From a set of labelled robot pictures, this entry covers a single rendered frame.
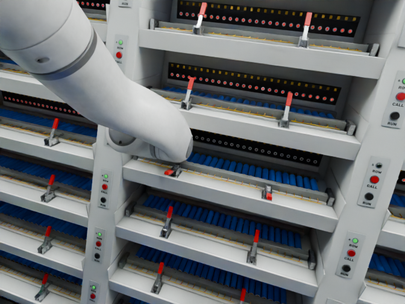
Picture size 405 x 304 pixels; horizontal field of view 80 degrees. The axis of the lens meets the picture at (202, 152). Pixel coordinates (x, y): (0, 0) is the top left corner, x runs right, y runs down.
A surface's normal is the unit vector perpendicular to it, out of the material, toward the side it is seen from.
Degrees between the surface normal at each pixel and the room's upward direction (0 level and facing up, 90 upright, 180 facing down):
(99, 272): 90
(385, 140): 90
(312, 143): 106
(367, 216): 90
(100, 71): 102
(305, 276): 16
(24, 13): 123
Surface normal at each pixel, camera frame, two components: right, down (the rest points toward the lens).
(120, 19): -0.22, 0.14
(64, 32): 0.84, 0.46
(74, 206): 0.11, -0.89
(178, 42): -0.26, 0.40
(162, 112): 0.63, -0.10
